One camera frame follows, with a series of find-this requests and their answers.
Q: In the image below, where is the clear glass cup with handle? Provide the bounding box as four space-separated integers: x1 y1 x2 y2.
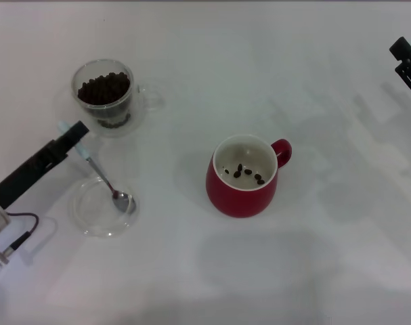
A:
71 59 166 138

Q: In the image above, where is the clear glass saucer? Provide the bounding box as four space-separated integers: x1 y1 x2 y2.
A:
68 175 141 239

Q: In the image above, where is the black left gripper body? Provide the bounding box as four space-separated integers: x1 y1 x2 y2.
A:
0 138 70 209

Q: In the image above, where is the dark thin cable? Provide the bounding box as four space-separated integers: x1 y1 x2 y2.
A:
5 212 41 257

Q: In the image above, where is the metal spoon light blue handle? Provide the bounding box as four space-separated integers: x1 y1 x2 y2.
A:
57 121 137 216

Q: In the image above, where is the red ceramic mug white inside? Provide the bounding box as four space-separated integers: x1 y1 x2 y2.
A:
205 133 293 219

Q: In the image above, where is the dark brown coffee bean pile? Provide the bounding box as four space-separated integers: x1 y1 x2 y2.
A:
77 71 132 130

